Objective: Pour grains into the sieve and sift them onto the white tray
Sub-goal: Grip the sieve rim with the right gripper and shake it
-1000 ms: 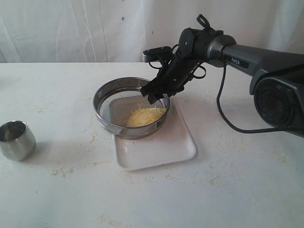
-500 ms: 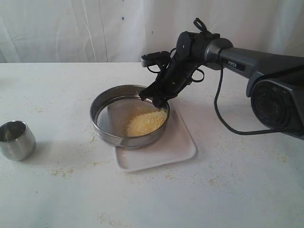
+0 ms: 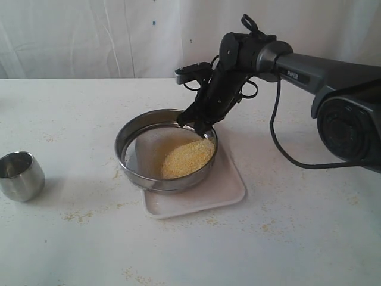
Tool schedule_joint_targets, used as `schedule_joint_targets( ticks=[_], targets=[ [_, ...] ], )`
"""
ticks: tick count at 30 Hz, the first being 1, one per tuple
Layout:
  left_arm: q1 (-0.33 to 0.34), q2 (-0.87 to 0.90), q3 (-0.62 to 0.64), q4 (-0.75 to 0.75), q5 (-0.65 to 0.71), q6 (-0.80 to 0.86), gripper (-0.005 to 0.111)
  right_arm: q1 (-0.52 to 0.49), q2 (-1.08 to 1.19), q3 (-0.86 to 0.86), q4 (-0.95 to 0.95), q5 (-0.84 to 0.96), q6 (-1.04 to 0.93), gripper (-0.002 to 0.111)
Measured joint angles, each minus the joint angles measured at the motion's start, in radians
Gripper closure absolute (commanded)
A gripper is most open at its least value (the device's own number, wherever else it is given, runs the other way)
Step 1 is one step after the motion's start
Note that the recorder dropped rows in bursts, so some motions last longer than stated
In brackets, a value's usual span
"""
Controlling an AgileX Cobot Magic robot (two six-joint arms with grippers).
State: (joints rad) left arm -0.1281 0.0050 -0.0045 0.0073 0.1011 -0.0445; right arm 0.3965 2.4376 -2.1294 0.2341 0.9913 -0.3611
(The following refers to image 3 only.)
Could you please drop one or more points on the yellow granular powder pile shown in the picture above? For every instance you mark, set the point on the yellow granular powder pile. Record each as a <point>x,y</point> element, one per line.
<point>187,158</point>

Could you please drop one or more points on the white curtain backdrop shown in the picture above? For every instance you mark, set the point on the white curtain backdrop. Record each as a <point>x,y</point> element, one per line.
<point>126,39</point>

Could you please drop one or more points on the stainless steel cup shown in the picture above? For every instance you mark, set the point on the stainless steel cup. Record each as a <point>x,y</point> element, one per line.
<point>22,178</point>

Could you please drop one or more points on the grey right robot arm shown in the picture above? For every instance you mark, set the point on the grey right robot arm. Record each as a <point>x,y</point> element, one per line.
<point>346,104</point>

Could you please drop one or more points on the round stainless steel sieve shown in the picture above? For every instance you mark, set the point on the round stainless steel sieve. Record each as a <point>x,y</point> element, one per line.
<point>144,142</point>

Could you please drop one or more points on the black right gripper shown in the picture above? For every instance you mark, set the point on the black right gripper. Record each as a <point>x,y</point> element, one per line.
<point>213,105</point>

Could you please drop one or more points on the white plastic tray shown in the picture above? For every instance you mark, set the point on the white plastic tray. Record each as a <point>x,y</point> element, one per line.
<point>222,187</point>

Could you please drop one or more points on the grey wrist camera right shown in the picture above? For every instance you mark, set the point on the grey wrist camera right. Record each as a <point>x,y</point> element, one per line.
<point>198,72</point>

